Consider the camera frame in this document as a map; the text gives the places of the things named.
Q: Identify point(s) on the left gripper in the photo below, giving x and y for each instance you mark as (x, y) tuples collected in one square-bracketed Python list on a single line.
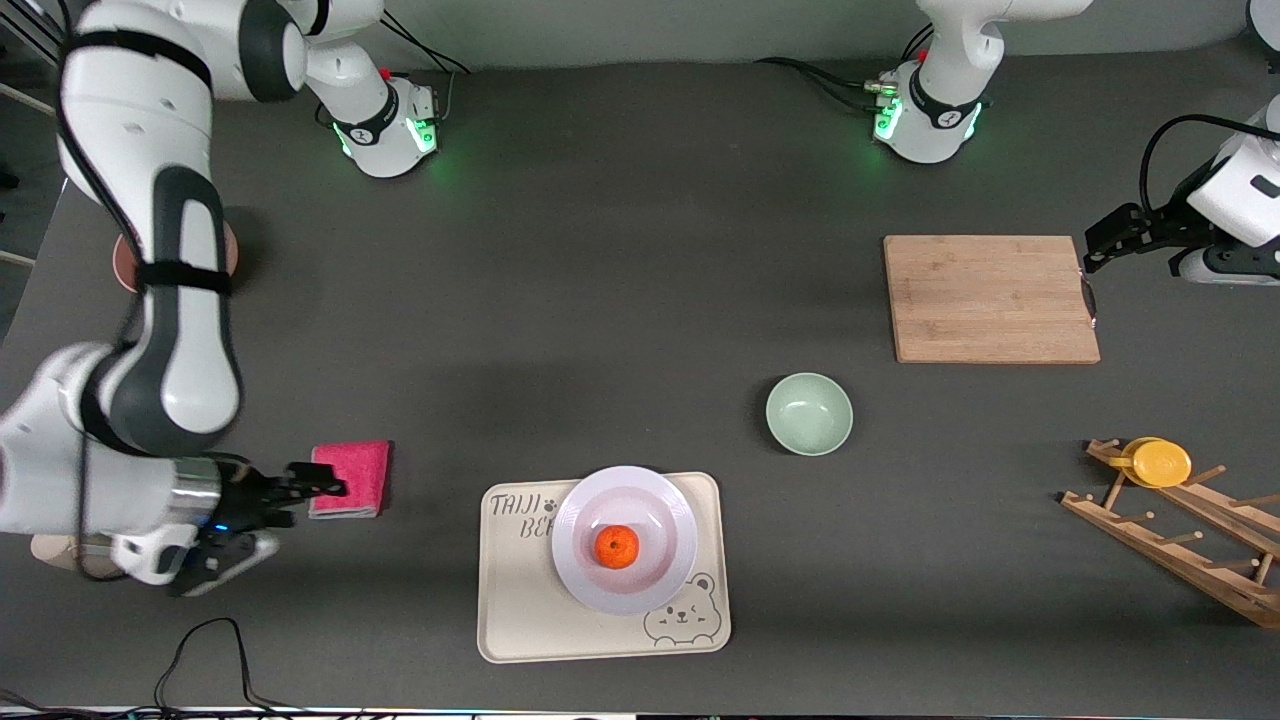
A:
[(1167, 227)]

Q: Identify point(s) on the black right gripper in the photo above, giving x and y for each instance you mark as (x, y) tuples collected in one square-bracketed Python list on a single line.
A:
[(243, 492)]

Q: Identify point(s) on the orange fruit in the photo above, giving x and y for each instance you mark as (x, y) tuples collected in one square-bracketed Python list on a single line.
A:
[(617, 547)]

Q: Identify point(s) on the white round plate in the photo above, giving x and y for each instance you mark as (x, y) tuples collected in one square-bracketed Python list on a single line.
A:
[(650, 500)]

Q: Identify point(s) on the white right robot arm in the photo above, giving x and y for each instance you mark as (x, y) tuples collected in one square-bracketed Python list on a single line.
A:
[(170, 380)]

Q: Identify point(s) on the pink folded cloth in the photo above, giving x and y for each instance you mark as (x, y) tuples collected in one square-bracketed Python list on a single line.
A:
[(362, 490)]

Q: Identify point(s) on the wooden cutting board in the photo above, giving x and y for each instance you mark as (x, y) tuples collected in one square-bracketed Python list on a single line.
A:
[(950, 320)]

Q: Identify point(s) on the yellow cup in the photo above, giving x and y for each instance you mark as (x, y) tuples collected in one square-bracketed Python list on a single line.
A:
[(1160, 464)]

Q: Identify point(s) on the cream bear print tray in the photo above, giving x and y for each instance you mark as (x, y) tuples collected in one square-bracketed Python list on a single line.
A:
[(520, 620)]

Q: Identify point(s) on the beige cup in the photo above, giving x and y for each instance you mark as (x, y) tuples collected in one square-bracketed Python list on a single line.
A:
[(60, 550)]

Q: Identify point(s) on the pink bowl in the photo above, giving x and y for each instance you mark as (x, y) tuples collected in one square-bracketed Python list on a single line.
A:
[(125, 270)]

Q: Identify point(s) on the wooden peg drying rack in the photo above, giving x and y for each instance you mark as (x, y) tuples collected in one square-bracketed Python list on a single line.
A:
[(1170, 555)]

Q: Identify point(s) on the pale green bowl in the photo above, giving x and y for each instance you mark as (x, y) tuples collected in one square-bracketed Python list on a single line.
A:
[(809, 414)]

